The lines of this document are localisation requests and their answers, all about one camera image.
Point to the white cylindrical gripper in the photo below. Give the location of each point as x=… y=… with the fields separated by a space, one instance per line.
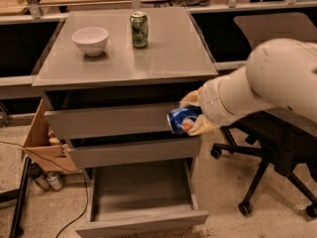
x=208 y=100

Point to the grey bottom drawer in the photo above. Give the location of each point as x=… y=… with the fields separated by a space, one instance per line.
x=142 y=197

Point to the black stand leg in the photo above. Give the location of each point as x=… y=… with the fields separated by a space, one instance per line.
x=18 y=195

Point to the grey drawer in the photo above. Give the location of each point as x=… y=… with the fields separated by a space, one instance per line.
x=142 y=197
x=138 y=152
x=110 y=121

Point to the grey drawer cabinet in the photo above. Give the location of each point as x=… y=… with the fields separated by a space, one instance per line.
x=174 y=63

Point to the green soda can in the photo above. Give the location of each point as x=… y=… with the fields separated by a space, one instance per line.
x=140 y=29

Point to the white ceramic bowl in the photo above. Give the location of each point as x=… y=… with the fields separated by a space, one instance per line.
x=91 y=41

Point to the white spray can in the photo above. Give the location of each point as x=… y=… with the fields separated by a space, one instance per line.
x=55 y=181

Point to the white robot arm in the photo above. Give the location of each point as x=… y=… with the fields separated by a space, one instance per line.
x=277 y=73

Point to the brown cardboard box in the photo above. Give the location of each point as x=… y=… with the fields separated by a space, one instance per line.
x=43 y=147

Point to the dark spray bottle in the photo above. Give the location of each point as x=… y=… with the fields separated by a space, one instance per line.
x=36 y=173

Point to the grey middle drawer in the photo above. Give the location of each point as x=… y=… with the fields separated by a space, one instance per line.
x=138 y=152

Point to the black office chair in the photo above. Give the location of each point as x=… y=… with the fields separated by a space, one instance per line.
x=279 y=137

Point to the blue pepsi can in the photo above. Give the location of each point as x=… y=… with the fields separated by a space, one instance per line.
x=177 y=117

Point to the grey top drawer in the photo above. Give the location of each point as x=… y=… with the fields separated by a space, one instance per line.
x=110 y=121

